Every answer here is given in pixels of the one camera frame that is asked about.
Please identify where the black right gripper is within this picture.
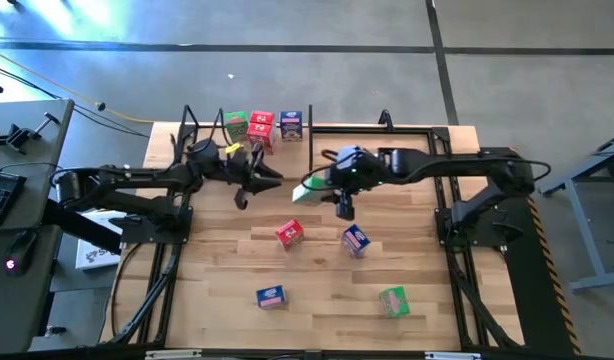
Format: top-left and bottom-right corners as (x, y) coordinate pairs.
(320, 164), (388, 222)

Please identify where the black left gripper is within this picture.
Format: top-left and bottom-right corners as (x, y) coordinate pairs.
(219, 146), (284, 211)

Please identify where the green cereal box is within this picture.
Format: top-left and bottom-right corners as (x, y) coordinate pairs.
(291, 174), (341, 207)
(223, 110), (251, 144)
(378, 285), (412, 319)

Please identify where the blue Frosted Flakes cereal box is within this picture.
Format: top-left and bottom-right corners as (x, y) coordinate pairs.
(255, 284), (289, 311)
(278, 110), (305, 143)
(340, 223), (372, 260)

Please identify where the black shelf divider bar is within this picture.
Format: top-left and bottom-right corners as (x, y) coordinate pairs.
(307, 103), (314, 185)

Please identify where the white printed box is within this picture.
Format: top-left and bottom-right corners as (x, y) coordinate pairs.
(74, 208), (124, 272)

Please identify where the black platform with hazard stripe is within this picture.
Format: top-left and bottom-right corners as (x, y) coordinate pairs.
(479, 145), (584, 357)

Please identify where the black desk clamp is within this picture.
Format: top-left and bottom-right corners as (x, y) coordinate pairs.
(0, 111), (62, 155)

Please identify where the black computer mouse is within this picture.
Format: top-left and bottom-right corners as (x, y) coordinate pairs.
(3, 230), (39, 279)

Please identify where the black backlit keyboard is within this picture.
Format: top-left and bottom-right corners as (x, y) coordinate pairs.
(0, 168), (28, 230)

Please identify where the grey side desk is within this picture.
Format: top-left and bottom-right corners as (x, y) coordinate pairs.
(0, 98), (76, 354)

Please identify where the grey metal stand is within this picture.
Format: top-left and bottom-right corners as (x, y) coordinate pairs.
(540, 130), (614, 295)

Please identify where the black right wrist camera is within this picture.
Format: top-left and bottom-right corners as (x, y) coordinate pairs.
(335, 144), (372, 170)

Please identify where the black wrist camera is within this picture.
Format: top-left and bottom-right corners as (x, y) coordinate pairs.
(189, 138), (222, 171)
(335, 144), (372, 170)

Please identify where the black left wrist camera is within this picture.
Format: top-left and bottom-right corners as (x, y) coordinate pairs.
(189, 138), (222, 171)

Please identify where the black hook bracket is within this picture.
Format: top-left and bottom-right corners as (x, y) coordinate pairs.
(377, 108), (396, 133)

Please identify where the black metal rig frame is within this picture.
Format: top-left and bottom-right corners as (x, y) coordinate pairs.
(109, 122), (523, 351)

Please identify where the yellow cable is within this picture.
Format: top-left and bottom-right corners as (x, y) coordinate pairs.
(0, 46), (156, 125)

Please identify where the silver metal bracket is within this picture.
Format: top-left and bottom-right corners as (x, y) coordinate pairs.
(424, 351), (482, 360)
(145, 349), (203, 360)

